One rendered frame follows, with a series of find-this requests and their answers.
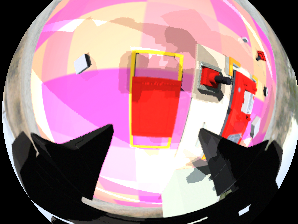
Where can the yellow rectangular outline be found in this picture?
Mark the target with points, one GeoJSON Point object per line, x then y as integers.
{"type": "Point", "coordinates": [134, 51]}

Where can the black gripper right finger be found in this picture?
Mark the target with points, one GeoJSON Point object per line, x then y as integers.
{"type": "Point", "coordinates": [227, 161]}

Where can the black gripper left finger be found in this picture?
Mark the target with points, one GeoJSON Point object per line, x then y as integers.
{"type": "Point", "coordinates": [79, 160]}

